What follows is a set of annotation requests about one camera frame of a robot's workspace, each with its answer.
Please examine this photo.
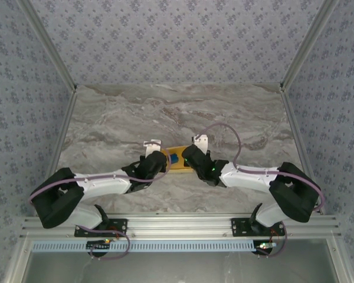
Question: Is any aluminium frame post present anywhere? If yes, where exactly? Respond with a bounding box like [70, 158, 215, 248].
[279, 0, 340, 93]
[17, 0, 78, 93]

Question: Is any yellow paper box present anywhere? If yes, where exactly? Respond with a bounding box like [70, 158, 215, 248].
[160, 145, 195, 175]

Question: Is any aluminium mounting rail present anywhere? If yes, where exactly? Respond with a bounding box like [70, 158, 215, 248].
[19, 213, 342, 239]

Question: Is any light blue slotted cable duct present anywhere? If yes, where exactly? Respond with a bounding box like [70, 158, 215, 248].
[31, 239, 255, 254]

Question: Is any grey metal panel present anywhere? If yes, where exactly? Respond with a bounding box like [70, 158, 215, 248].
[23, 252, 336, 283]

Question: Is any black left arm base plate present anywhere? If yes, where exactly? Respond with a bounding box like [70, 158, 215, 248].
[73, 218, 129, 238]

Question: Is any aluminium lower frame bar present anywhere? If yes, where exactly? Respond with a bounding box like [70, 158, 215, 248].
[1, 238, 33, 283]
[326, 238, 354, 283]

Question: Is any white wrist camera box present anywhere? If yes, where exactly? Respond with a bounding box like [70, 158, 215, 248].
[190, 134, 210, 153]
[143, 139, 163, 156]

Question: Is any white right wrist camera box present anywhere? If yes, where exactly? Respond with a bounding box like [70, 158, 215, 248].
[190, 134, 210, 153]

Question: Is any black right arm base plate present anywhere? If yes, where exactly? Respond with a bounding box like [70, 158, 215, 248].
[230, 217, 286, 238]

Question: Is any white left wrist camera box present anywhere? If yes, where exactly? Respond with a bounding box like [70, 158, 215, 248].
[143, 139, 163, 156]

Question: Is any aluminium table side rail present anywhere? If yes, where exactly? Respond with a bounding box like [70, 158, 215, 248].
[32, 88, 78, 218]
[279, 85, 327, 215]

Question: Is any small black electronics board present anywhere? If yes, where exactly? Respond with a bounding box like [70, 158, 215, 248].
[254, 241, 277, 255]
[86, 239, 112, 252]

